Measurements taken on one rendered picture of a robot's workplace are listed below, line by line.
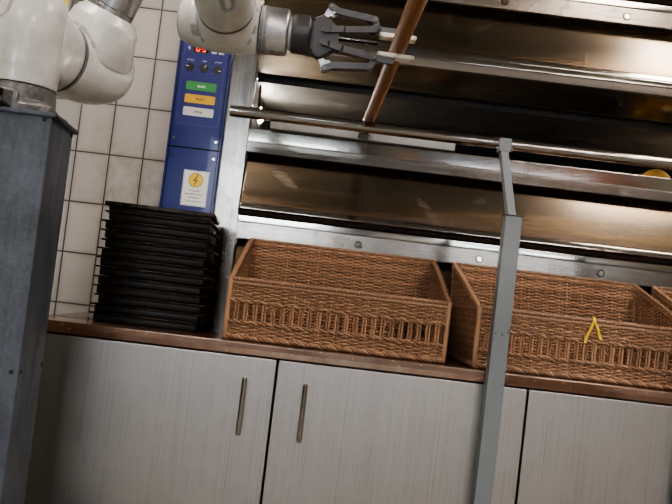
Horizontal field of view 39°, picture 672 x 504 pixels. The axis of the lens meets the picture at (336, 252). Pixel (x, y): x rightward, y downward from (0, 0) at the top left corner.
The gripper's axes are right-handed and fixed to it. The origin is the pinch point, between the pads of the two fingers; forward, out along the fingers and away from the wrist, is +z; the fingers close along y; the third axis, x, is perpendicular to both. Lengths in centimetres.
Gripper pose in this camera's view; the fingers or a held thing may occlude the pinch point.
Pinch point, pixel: (396, 47)
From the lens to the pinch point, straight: 185.5
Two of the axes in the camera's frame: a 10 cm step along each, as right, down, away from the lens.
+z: 9.9, 1.2, 0.4
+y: -1.2, 9.9, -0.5
